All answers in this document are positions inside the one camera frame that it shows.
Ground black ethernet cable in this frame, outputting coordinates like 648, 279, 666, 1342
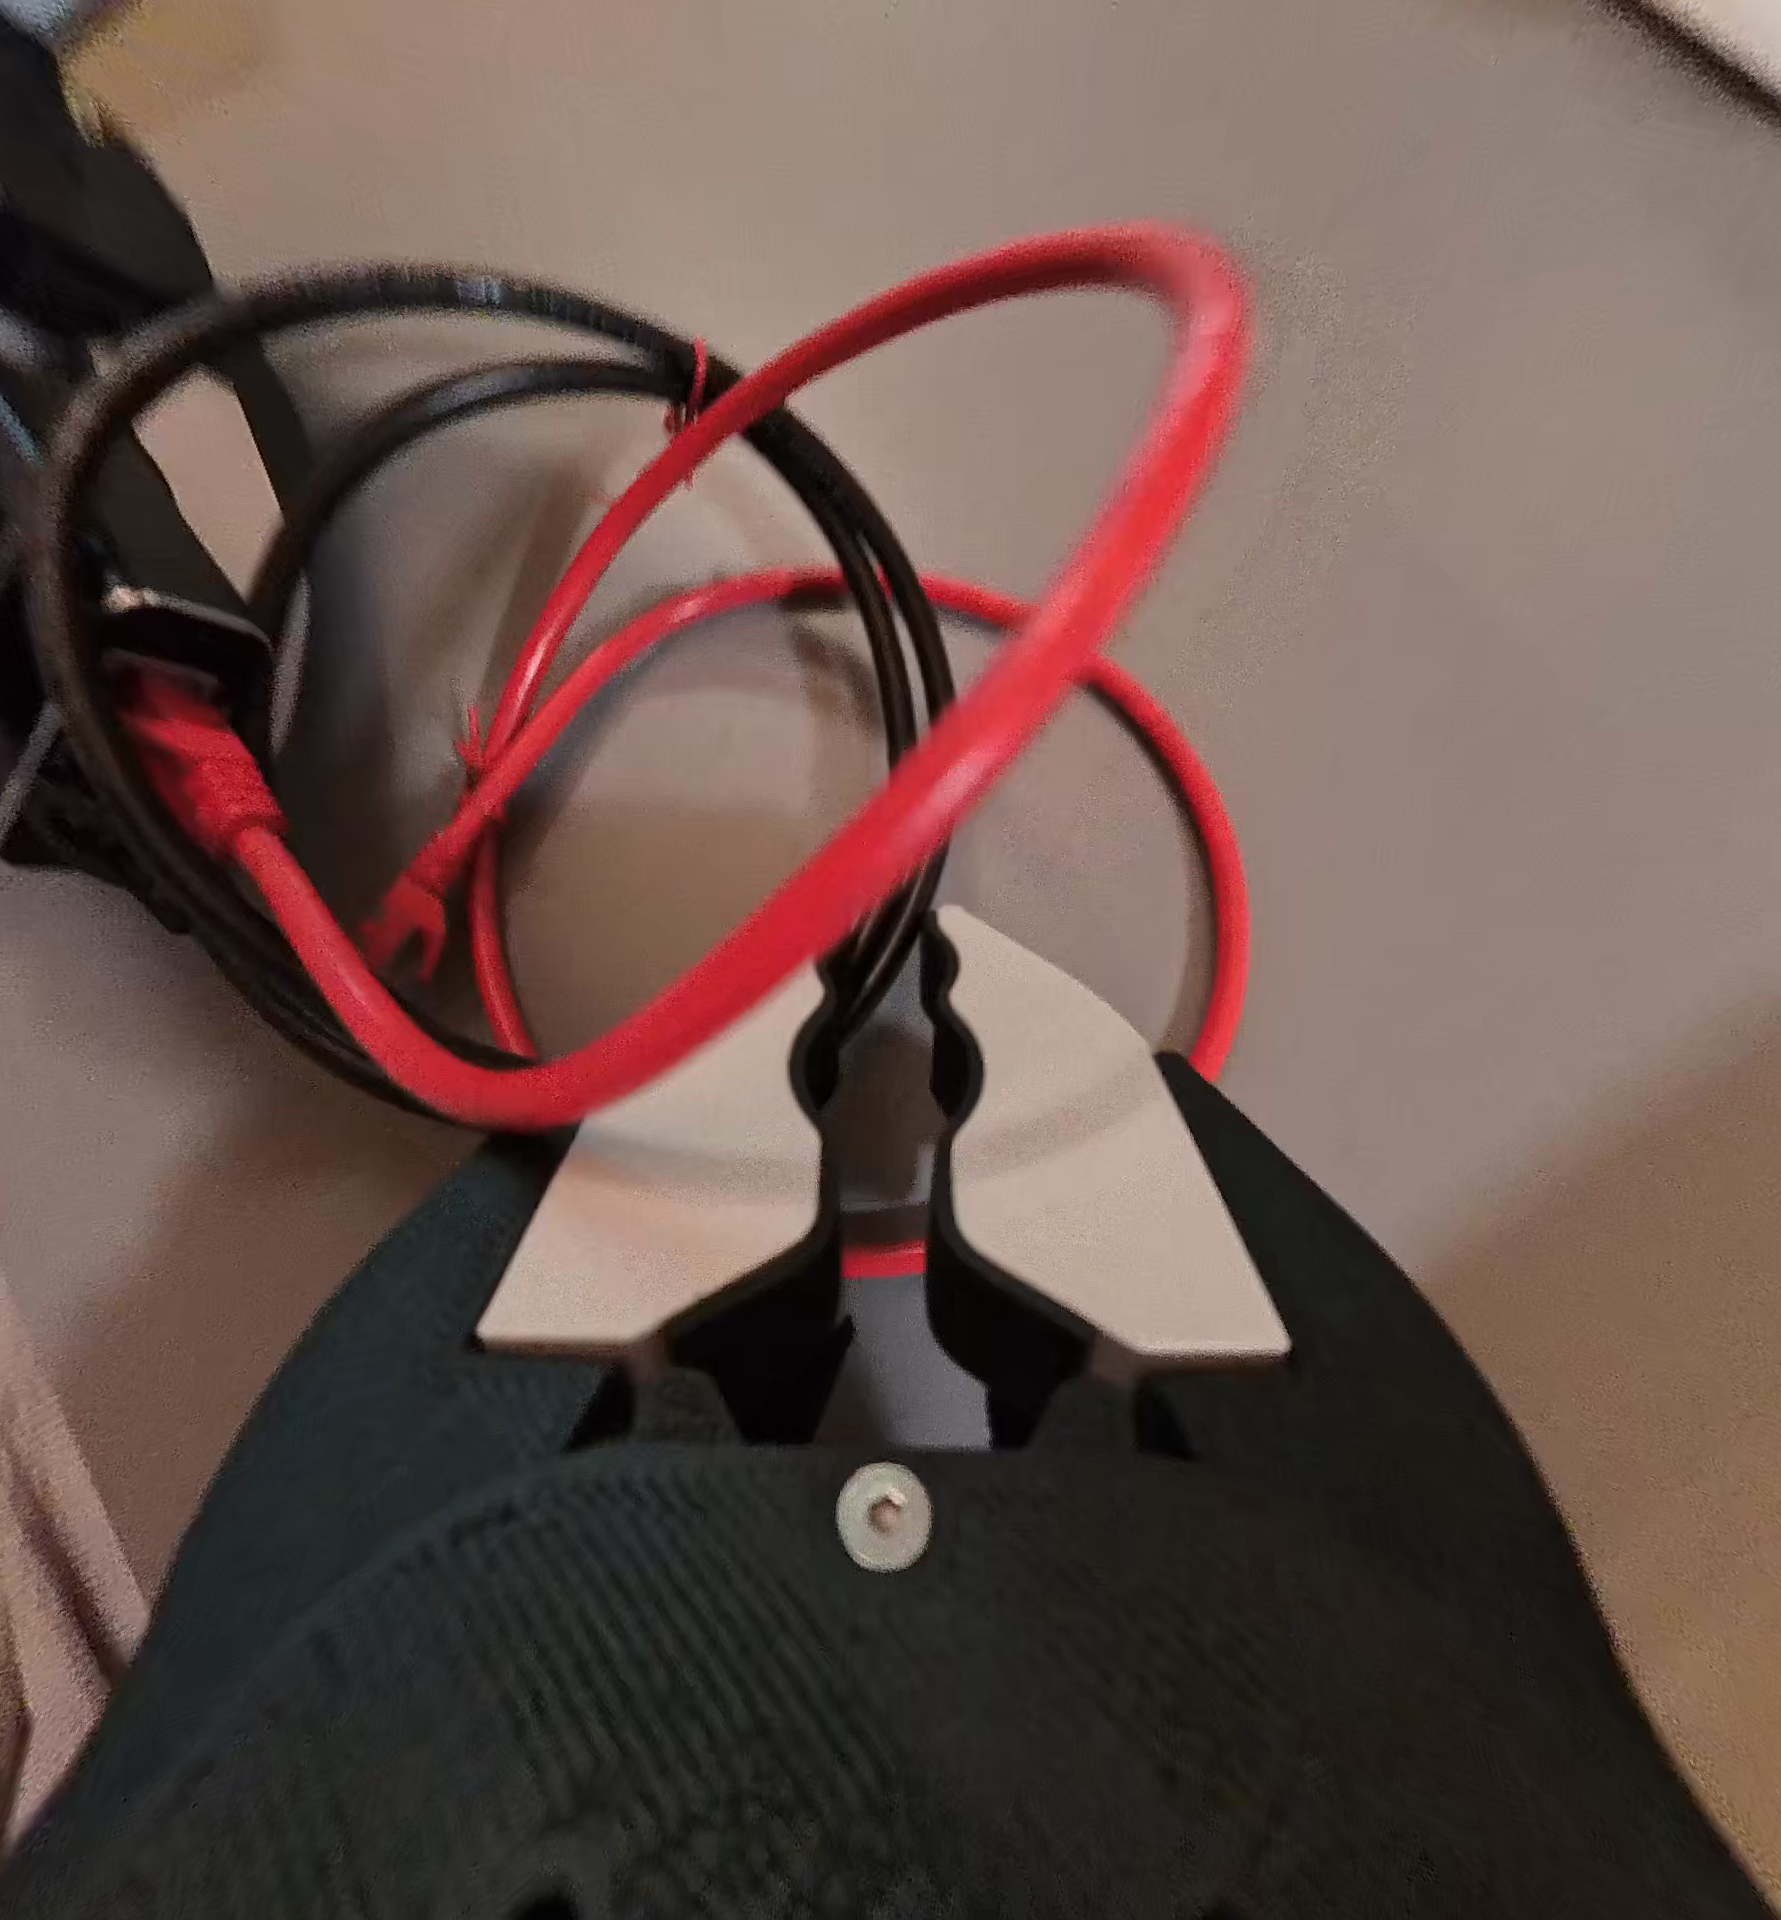
28, 266, 953, 1119

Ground black network splitter box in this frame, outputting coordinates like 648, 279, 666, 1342
80, 360, 315, 706

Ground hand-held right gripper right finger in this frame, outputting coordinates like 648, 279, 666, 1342
920, 904, 1297, 1450

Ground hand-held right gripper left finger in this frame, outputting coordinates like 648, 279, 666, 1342
470, 956, 855, 1444

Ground grey desk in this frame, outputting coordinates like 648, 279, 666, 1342
0, 0, 1781, 1920

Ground red ethernet cable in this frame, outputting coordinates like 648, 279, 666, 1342
117, 225, 1256, 1276

